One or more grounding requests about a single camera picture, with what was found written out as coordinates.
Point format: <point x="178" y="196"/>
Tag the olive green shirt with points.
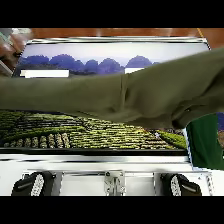
<point x="140" y="96"/>

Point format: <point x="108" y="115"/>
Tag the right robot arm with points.
<point x="181" y="185"/>

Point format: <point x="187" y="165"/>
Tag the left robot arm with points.
<point x="33" y="184"/>

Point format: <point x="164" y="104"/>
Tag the dark green garment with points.
<point x="205" y="141"/>

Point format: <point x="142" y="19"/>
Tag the silver frame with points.
<point x="100" y="166"/>

